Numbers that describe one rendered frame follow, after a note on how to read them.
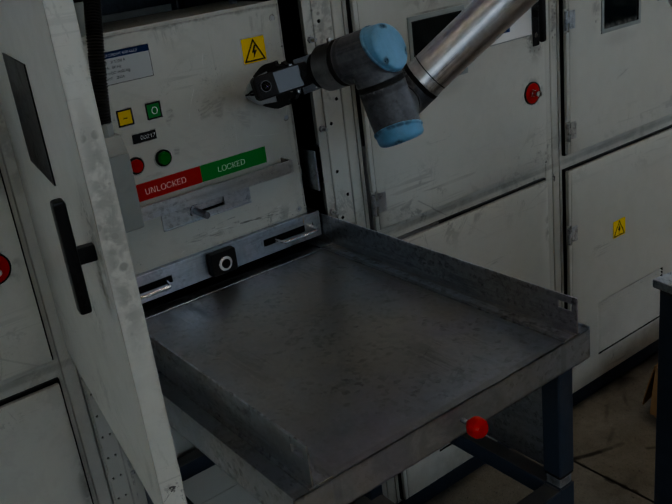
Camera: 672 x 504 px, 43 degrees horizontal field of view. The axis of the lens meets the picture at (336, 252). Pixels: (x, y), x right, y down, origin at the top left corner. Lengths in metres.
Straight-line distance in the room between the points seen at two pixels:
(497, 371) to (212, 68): 0.83
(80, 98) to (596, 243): 1.96
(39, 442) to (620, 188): 1.79
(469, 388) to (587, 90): 1.32
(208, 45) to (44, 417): 0.78
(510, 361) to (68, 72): 0.83
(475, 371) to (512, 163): 0.99
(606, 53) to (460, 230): 0.69
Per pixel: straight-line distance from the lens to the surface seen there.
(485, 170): 2.20
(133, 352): 1.02
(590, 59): 2.47
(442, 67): 1.67
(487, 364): 1.39
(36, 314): 1.62
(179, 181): 1.73
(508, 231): 2.32
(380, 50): 1.52
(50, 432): 1.71
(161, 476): 1.11
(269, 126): 1.83
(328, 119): 1.86
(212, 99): 1.75
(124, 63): 1.66
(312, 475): 1.18
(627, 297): 2.88
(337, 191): 1.91
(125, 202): 1.57
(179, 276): 1.77
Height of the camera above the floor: 1.55
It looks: 22 degrees down
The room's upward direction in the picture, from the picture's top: 7 degrees counter-clockwise
